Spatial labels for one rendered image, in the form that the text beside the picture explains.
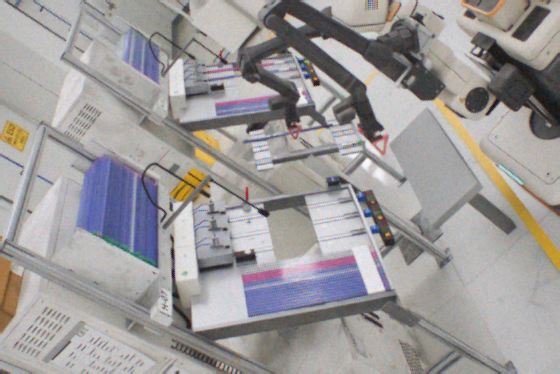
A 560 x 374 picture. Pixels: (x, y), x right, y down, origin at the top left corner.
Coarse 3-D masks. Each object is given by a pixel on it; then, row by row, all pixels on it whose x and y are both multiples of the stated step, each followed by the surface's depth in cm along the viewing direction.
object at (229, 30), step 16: (160, 0) 658; (176, 0) 720; (192, 0) 726; (208, 0) 667; (224, 0) 668; (240, 0) 671; (256, 0) 674; (192, 16) 688; (208, 16) 675; (224, 16) 678; (240, 16) 681; (256, 16) 683; (208, 32) 685; (224, 32) 688; (240, 32) 691; (224, 48) 752
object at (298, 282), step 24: (264, 264) 248; (288, 264) 247; (312, 264) 246; (336, 264) 244; (360, 264) 243; (264, 288) 238; (288, 288) 237; (312, 288) 235; (336, 288) 234; (360, 288) 233; (384, 288) 232; (264, 312) 228
